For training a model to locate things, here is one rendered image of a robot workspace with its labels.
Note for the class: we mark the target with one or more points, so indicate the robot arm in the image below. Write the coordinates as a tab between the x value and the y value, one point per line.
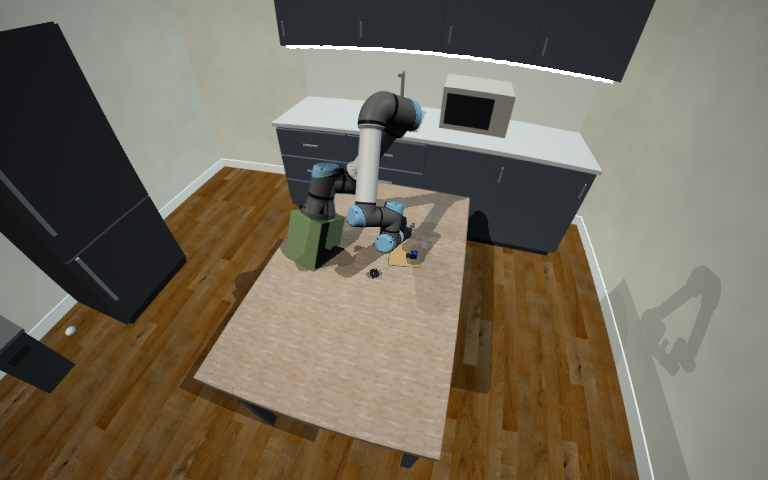
328	179

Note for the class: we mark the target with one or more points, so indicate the tan flat mat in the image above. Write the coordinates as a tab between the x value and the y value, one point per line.
400	256

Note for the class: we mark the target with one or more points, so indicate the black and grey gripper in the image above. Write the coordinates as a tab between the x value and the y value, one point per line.
405	232

